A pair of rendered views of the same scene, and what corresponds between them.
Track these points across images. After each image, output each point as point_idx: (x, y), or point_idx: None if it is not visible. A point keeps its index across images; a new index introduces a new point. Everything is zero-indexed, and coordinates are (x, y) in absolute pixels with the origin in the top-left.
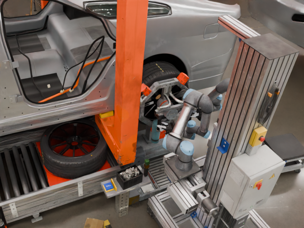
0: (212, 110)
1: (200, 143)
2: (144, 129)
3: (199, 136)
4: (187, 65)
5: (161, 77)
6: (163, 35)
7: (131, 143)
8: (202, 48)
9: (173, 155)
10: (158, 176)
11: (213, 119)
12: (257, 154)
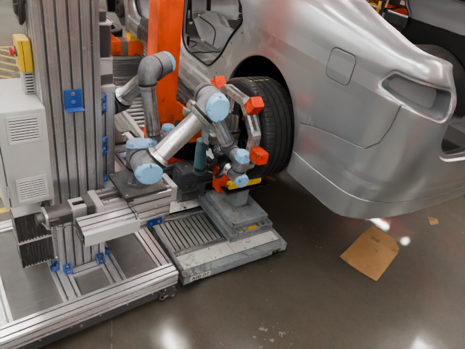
0: (140, 82)
1: (268, 292)
2: (277, 224)
3: (286, 293)
4: (295, 113)
5: (242, 85)
6: (275, 27)
7: None
8: (320, 95)
9: (129, 139)
10: (178, 224)
11: (348, 323)
12: (21, 95)
